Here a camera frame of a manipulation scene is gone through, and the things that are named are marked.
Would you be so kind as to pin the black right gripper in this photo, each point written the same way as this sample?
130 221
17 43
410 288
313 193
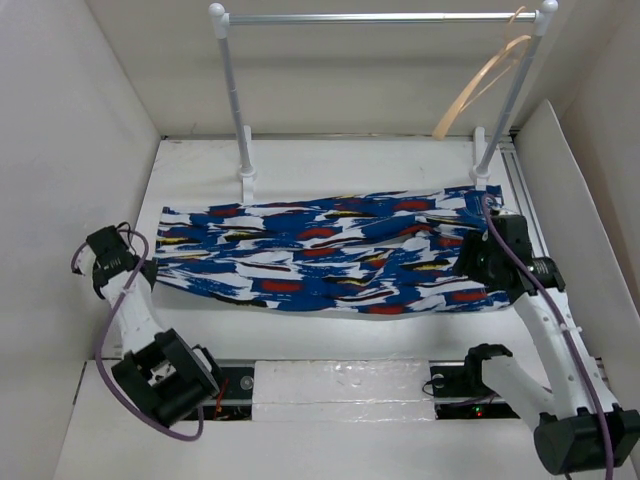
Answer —
474 240

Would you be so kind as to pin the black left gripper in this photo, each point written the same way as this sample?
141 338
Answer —
152 273

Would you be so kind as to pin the blue patterned trousers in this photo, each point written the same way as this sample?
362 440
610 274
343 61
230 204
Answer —
384 253

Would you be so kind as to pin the beige wooden hanger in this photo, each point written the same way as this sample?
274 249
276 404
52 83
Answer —
502 62

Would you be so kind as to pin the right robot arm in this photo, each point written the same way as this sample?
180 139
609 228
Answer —
578 424

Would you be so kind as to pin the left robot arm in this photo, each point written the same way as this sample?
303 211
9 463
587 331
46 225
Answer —
149 368

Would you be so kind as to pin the white clothes rack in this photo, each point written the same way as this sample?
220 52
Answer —
330 68

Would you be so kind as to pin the aluminium rail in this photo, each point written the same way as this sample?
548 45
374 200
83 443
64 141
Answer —
523 202

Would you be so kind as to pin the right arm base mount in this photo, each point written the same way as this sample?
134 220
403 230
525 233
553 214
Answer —
457 397

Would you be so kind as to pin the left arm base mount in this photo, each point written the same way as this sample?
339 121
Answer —
236 400

